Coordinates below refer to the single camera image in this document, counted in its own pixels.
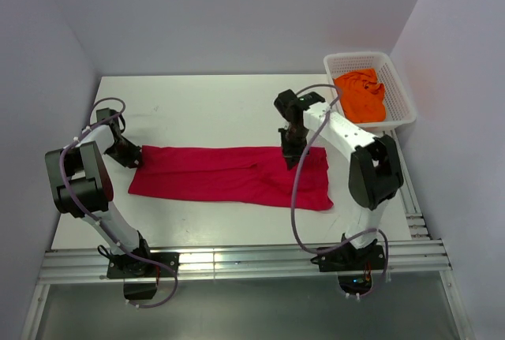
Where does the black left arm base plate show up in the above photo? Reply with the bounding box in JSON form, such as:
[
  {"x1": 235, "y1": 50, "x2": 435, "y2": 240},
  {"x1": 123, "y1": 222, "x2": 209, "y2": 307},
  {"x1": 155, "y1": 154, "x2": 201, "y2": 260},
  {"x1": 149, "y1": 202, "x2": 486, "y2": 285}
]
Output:
[{"x1": 107, "y1": 252, "x2": 180, "y2": 279}]

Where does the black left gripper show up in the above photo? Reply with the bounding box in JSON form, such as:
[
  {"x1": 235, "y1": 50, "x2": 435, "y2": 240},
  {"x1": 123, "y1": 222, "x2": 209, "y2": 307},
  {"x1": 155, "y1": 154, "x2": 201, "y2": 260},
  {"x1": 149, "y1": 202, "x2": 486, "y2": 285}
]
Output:
[{"x1": 104, "y1": 138, "x2": 143, "y2": 169}]

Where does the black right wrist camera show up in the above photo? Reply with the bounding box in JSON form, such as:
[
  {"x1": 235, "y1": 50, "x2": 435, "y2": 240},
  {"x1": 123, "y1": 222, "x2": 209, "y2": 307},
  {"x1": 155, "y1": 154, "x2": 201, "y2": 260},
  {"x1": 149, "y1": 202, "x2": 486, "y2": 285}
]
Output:
[{"x1": 274, "y1": 90, "x2": 326, "y2": 122}]

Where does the orange t shirt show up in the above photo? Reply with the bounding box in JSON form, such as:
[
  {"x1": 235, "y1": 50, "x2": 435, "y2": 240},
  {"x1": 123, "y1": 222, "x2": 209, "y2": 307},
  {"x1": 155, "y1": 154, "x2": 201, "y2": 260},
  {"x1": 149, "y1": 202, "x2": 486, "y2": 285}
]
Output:
[{"x1": 333, "y1": 69, "x2": 387, "y2": 124}]

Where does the red t shirt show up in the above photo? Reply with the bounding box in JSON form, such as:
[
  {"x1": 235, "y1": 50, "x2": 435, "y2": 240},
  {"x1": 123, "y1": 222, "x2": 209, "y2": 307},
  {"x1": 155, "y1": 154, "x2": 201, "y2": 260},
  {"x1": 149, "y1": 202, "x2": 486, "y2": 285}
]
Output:
[{"x1": 128, "y1": 146, "x2": 333, "y2": 211}]

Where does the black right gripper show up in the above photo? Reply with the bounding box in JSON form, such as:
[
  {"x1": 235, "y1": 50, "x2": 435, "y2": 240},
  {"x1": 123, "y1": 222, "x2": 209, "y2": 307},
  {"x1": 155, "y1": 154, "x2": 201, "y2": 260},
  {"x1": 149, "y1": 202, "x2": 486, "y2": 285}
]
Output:
[{"x1": 279, "y1": 125, "x2": 311, "y2": 170}]

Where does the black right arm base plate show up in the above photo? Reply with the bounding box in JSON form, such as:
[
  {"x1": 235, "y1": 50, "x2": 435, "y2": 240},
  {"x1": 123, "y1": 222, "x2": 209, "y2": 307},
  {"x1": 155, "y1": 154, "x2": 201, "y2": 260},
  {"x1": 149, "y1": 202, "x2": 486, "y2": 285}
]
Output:
[{"x1": 310, "y1": 242, "x2": 386, "y2": 272}]

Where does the white perforated plastic basket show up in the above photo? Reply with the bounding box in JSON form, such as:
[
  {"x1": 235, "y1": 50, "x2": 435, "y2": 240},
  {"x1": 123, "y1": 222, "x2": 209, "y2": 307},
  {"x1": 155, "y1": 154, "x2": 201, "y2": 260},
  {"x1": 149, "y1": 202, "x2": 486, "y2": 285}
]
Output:
[{"x1": 324, "y1": 51, "x2": 417, "y2": 133}]

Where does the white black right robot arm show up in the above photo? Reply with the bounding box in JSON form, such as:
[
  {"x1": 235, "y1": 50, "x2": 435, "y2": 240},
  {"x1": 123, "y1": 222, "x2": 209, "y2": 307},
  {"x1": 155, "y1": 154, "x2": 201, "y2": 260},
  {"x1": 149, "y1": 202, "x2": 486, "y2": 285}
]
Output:
[{"x1": 275, "y1": 103, "x2": 404, "y2": 269}]

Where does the aluminium right side rail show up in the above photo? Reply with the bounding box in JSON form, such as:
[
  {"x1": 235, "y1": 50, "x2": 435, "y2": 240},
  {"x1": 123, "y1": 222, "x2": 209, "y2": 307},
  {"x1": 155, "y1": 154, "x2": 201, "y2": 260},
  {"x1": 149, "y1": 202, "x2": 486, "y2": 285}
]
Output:
[{"x1": 385, "y1": 130, "x2": 432, "y2": 241}]

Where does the aluminium table edge rail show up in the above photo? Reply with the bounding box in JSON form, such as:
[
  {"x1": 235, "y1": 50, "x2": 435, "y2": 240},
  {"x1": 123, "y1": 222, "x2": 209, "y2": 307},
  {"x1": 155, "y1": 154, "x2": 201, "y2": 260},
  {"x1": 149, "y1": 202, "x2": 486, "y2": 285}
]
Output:
[{"x1": 37, "y1": 240, "x2": 451, "y2": 285}]

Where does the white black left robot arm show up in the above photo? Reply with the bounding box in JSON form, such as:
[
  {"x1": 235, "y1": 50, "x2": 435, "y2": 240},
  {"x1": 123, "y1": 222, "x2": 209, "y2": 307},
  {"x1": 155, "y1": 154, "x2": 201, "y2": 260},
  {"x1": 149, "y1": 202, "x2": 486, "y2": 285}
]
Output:
[{"x1": 44, "y1": 108, "x2": 154, "y2": 276}]

